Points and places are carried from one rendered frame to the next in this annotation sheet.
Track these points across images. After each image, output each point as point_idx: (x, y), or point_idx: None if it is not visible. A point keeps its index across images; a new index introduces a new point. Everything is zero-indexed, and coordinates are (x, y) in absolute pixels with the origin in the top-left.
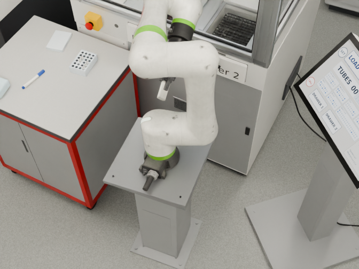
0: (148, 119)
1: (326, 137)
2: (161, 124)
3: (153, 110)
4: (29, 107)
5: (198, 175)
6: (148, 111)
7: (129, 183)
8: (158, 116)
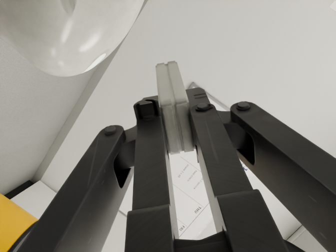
0: (101, 58)
1: None
2: (137, 10)
3: (66, 57)
4: None
5: None
6: (58, 70)
7: None
8: (111, 29)
